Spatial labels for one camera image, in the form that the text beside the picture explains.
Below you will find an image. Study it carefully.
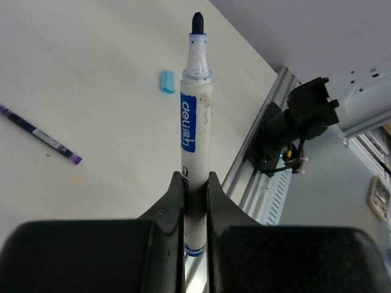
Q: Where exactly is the blue capped clear pen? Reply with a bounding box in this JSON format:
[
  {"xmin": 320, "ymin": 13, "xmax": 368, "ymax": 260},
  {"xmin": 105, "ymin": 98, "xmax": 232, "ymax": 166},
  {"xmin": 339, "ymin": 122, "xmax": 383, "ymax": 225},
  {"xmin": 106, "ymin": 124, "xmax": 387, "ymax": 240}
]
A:
[{"xmin": 180, "ymin": 12, "xmax": 213, "ymax": 257}]

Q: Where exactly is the aluminium mounting rail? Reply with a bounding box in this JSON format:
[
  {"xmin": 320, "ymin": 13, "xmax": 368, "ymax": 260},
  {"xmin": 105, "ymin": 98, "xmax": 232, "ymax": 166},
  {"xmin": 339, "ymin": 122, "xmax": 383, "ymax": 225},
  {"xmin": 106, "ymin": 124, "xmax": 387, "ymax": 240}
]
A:
[{"xmin": 183, "ymin": 64, "xmax": 302, "ymax": 288}]

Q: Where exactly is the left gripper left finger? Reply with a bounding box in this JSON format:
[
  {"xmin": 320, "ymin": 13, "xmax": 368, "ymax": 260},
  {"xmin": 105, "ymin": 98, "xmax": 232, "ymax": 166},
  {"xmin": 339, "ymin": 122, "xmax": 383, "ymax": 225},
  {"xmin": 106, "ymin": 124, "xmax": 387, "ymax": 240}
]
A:
[{"xmin": 1, "ymin": 172, "xmax": 185, "ymax": 292}]

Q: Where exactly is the light blue eraser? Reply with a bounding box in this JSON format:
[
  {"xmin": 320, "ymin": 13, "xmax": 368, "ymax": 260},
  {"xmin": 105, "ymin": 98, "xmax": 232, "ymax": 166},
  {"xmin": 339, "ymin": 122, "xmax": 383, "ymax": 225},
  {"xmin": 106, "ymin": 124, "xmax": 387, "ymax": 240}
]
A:
[{"xmin": 160, "ymin": 70, "xmax": 176, "ymax": 94}]

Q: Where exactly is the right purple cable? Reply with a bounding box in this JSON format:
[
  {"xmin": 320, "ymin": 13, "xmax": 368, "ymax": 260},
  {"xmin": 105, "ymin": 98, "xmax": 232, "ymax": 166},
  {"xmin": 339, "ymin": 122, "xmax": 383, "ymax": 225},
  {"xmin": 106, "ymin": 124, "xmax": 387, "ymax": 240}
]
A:
[{"xmin": 293, "ymin": 139, "xmax": 308, "ymax": 175}]

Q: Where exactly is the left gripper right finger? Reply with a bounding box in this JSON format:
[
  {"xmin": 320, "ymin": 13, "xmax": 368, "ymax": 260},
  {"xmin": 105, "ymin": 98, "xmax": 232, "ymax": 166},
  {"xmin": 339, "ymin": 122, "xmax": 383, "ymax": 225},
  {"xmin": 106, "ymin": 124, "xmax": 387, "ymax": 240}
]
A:
[{"xmin": 206, "ymin": 173, "xmax": 390, "ymax": 292}]

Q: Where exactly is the wooden framed wall object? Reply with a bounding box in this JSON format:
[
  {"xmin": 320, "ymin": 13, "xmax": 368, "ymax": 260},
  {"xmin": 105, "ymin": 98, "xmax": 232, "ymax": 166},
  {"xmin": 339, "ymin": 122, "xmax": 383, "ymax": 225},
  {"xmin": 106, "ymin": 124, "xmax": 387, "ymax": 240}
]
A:
[{"xmin": 367, "ymin": 175, "xmax": 390, "ymax": 222}]

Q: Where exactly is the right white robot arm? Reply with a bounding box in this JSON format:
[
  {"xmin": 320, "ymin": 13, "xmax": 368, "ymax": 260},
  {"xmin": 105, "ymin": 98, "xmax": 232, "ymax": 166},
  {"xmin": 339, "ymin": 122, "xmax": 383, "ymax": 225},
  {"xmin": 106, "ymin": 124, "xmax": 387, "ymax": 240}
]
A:
[{"xmin": 279, "ymin": 58, "xmax": 390, "ymax": 141}]

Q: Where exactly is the purple ink pen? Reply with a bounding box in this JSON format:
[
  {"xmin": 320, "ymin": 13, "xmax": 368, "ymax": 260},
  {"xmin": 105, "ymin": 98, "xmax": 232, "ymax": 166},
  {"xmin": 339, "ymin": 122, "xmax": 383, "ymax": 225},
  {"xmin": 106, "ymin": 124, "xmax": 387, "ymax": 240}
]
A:
[{"xmin": 1, "ymin": 104, "xmax": 82, "ymax": 165}]

